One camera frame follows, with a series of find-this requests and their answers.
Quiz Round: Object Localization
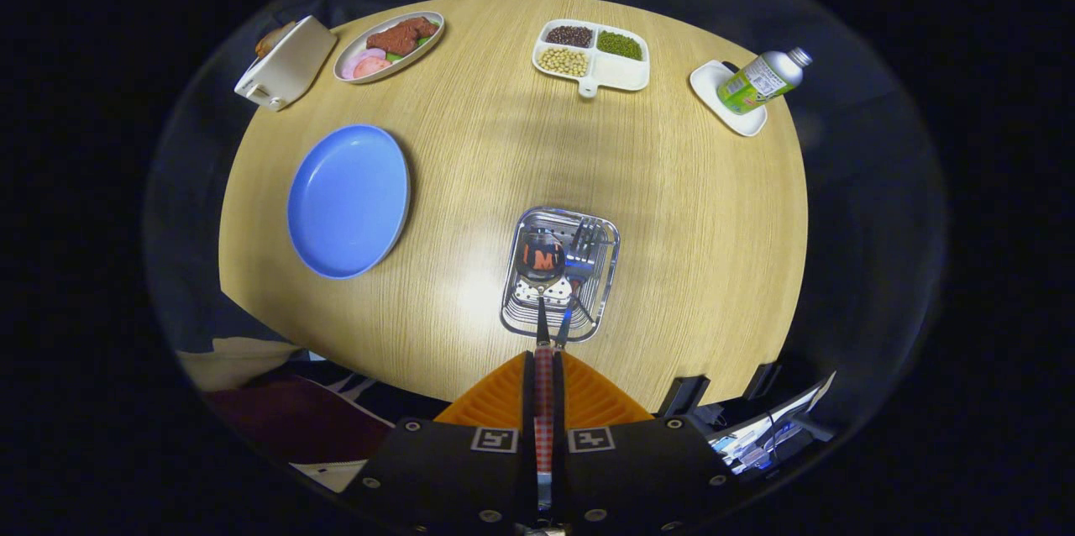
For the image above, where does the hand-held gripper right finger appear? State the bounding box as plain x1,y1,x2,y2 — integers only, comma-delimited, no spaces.
553,349,744,536

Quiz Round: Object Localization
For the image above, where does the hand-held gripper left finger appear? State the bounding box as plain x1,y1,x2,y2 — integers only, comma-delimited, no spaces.
340,349,537,536

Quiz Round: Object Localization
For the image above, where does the spoon with red checkered handle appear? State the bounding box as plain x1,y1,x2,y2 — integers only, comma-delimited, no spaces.
514,229,568,512

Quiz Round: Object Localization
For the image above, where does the fork with red checkered handle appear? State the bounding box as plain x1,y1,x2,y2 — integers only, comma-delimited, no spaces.
554,217,604,349

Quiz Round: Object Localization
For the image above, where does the perforated metal basket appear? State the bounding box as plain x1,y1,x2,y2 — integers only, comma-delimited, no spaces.
501,206,621,344

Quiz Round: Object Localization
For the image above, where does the black clamp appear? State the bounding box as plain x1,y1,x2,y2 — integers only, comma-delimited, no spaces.
657,375,711,418
743,362,782,401

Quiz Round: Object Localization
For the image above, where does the black white striped cloth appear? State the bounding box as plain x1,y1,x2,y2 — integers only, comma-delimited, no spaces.
294,364,450,428

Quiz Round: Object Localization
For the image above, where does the dark red cloth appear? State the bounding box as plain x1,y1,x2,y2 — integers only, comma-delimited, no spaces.
206,375,396,465

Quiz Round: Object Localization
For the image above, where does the blue round plate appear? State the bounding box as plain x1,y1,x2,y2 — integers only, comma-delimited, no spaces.
286,124,412,281

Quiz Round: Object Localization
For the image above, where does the cream cloth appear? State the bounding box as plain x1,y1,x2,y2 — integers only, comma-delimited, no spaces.
178,338,303,392

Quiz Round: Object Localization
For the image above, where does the white divided tray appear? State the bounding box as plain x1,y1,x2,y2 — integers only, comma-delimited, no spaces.
532,18,652,98

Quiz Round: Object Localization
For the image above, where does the pile of yellow soybeans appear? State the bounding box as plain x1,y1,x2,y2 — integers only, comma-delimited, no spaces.
537,47,590,77

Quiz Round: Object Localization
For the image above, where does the small white square dish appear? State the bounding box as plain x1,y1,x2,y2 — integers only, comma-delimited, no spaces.
690,60,768,138

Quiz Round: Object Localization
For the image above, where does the pile of green beans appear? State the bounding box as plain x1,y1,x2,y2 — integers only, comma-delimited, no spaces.
597,30,644,61

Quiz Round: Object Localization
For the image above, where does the white oval food plate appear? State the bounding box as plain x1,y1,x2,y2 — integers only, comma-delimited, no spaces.
333,10,446,85

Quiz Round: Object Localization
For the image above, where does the green vegetable leaf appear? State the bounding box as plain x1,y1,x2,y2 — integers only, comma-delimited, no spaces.
385,36,435,64

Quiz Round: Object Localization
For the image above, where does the silver bottle with green label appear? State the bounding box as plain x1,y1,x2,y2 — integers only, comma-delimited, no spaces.
716,47,814,115

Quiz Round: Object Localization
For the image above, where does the pale pink ham slice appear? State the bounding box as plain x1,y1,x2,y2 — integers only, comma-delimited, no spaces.
340,49,387,79

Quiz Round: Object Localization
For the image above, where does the brown braised meat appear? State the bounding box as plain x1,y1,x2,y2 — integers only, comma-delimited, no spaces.
365,16,439,58

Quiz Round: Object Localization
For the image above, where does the cream white toaster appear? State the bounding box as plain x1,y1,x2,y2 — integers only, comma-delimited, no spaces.
234,15,338,113

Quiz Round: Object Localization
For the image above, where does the brown toast slice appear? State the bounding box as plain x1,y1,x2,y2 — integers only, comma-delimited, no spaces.
254,21,296,60

